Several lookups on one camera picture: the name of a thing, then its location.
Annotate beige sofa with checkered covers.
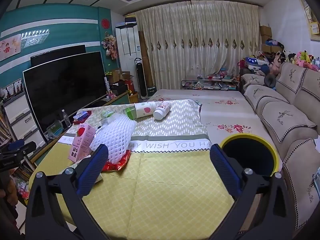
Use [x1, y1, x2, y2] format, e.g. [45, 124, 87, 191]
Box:
[240, 62, 320, 208]

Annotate black and white tower fan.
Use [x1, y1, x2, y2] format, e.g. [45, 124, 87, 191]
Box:
[134, 57, 148, 100]

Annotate pile of books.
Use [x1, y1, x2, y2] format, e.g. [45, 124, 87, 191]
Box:
[10, 160, 34, 205]

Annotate yellow and grey printed tablecloth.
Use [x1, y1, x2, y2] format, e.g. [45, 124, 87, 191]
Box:
[29, 99, 250, 240]

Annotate blue box with star print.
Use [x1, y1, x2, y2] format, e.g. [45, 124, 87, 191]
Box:
[74, 110, 91, 121]

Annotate clear water bottle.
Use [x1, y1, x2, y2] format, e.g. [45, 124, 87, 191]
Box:
[61, 109, 72, 128]

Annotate pile of plush toys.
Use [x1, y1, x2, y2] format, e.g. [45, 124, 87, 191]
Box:
[269, 50, 320, 72]

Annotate clear plastic bag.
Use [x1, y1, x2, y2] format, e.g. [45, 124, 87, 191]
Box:
[46, 120, 64, 139]

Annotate tall brown board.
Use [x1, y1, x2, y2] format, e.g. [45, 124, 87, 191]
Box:
[138, 31, 153, 90]

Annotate floral bed sheet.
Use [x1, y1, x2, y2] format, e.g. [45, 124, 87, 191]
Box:
[147, 89, 285, 170]

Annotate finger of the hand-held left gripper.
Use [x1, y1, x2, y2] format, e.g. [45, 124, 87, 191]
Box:
[0, 141, 37, 157]
[7, 139, 26, 150]

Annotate open cardboard boxes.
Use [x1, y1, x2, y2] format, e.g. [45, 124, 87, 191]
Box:
[107, 69, 130, 83]

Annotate white pill bottle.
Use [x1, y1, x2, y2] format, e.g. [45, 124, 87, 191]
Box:
[153, 101, 172, 120]

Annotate cluttered glass coffee table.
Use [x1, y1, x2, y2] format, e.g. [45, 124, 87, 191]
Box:
[181, 76, 239, 90]

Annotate white plastic drawer unit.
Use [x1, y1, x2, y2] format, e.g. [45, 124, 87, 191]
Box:
[4, 94, 47, 153]

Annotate pink milk carton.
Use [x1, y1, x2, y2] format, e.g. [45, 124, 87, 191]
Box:
[68, 123, 97, 163]

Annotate framed wall picture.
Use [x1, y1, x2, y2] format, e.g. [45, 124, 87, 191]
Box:
[299, 0, 320, 40]

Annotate white cup with apple print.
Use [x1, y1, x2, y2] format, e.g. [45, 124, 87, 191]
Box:
[134, 101, 157, 119]

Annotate hanging flower decoration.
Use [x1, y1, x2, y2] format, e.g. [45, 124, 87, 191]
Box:
[101, 32, 118, 60]

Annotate dark flat boxes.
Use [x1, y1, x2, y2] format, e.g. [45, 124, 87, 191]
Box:
[124, 14, 137, 26]

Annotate stack of cardboard boxes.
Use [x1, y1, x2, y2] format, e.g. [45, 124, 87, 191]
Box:
[259, 25, 284, 53]

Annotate black monitor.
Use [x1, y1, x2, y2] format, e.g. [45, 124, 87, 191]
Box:
[30, 44, 87, 68]

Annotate yellow rimmed dark bin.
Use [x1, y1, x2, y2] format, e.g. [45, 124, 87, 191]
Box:
[219, 134, 280, 178]

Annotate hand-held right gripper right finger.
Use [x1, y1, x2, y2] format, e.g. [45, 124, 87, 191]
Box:
[209, 144, 297, 240]

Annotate cream embroidered curtain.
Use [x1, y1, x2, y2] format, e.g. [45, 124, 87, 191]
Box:
[135, 1, 260, 90]

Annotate white foam fruit net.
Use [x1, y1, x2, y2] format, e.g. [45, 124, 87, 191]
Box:
[89, 113, 137, 165]

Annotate large curved black television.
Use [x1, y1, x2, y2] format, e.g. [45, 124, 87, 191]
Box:
[22, 51, 108, 133]

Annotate pink wall poster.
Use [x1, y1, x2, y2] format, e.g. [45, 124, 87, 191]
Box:
[0, 34, 22, 62]

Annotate red foil wrapper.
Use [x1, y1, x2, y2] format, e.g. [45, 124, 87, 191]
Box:
[101, 149, 132, 172]

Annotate framed photos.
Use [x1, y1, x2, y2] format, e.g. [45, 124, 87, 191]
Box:
[0, 79, 24, 100]

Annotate black bag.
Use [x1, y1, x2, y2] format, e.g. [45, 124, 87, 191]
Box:
[111, 80, 129, 94]

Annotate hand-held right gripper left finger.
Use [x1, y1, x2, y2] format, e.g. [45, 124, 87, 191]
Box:
[25, 144, 110, 240]

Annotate blue and white star bag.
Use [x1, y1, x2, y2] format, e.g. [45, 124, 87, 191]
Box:
[244, 57, 270, 75]

